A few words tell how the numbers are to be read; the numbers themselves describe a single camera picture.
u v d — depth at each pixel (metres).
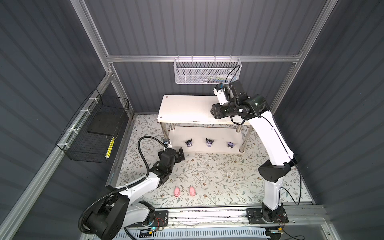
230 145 0.91
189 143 0.90
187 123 1.15
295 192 0.82
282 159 0.47
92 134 0.73
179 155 0.80
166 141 0.75
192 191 0.81
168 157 0.65
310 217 0.74
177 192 0.81
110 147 0.68
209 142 0.89
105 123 0.76
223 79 0.91
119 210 0.41
